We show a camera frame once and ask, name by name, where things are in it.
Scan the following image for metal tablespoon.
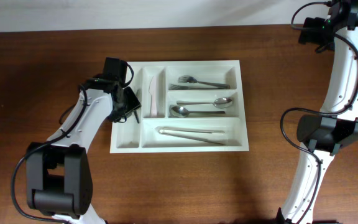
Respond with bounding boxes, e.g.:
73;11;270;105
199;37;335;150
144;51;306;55
177;97;234;109
170;106;226;118

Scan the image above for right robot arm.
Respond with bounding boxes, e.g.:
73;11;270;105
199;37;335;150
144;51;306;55
275;0;358;224

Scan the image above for small metal spoon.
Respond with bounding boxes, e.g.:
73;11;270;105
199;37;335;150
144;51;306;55
134;111;140;124

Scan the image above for white cutlery tray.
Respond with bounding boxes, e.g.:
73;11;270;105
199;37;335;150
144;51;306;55
110;60;249;154

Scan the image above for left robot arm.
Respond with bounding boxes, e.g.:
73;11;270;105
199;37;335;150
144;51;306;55
11;57;141;223

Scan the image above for long metal tongs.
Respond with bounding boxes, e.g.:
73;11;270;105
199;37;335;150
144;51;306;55
156;126;228;145

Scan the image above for white plastic knife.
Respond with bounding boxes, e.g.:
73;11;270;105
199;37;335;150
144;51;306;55
149;75;158;118

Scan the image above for metal fork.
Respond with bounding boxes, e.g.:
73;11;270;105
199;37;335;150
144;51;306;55
169;84;222;90
178;75;231;89

